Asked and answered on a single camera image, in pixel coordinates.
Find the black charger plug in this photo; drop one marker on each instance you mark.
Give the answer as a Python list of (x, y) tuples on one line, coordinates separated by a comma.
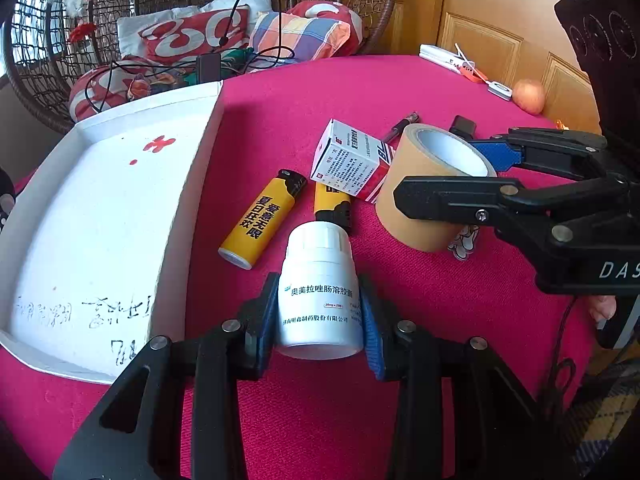
[(464, 128)]

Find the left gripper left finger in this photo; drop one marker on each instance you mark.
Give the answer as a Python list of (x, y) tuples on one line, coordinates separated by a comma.
[(134, 432)]

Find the yellow lighter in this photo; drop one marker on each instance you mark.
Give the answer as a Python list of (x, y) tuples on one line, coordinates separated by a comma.
[(332, 205), (259, 224)]

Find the white medicine bottle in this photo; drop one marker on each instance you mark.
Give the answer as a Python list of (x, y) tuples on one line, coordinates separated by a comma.
[(319, 309)]

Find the right hand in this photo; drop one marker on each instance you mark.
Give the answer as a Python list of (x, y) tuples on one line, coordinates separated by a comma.
[(602, 308)]

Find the brown tape roll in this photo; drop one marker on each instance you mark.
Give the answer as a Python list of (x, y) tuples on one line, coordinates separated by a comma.
[(428, 161)]

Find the white shallow tray box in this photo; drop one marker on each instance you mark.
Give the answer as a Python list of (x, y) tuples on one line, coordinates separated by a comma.
[(95, 254)]

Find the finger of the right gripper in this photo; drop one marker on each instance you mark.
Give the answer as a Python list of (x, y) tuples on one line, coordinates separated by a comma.
[(569, 154), (540, 221)]

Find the red white cushion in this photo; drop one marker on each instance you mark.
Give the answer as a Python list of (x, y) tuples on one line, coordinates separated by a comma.
[(184, 39)]

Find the wicker hanging chair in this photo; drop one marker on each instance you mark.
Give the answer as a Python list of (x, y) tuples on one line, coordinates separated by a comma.
[(45, 49)]

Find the white square charger puck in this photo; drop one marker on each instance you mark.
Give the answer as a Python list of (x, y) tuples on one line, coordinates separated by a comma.
[(500, 90)]

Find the magenta tablecloth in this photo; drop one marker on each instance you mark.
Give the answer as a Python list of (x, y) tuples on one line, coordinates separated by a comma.
[(334, 420)]

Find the cartoon sticker badge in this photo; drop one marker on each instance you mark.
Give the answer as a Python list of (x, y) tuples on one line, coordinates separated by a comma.
[(464, 244)]

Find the plaid cushion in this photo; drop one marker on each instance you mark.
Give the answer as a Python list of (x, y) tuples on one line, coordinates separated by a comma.
[(309, 38)]

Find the white red medicine box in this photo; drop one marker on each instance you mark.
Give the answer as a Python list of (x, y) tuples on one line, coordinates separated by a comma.
[(351, 161)]

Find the wooden door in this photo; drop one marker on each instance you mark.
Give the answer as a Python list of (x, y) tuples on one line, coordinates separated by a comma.
[(510, 40)]

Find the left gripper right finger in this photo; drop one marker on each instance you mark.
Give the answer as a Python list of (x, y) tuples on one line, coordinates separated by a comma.
[(461, 412)]

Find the red apple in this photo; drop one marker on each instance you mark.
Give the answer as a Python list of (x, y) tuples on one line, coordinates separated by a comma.
[(528, 95)]

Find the black gel pen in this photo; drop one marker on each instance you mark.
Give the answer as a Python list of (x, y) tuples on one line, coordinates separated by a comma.
[(397, 129)]

